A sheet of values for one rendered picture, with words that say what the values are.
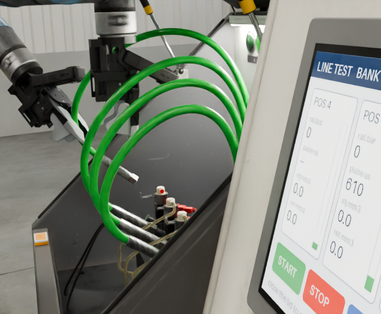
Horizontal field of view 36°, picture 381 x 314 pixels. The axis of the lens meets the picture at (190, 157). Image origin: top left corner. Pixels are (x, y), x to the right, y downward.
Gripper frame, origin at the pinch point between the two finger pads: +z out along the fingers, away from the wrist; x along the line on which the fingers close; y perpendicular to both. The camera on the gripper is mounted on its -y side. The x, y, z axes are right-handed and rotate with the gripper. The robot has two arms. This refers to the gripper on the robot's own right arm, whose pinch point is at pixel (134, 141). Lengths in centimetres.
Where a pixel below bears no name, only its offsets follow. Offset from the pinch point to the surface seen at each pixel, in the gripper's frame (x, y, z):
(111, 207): 8.7, 6.4, 10.1
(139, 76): 8.7, 0.0, -13.2
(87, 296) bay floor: -14.6, 10.3, 38.5
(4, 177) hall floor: -441, 46, 121
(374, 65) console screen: 63, -11, -19
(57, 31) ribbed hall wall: -659, -28, -5
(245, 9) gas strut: 32.5, -10.5, -24.1
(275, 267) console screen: 54, -5, 4
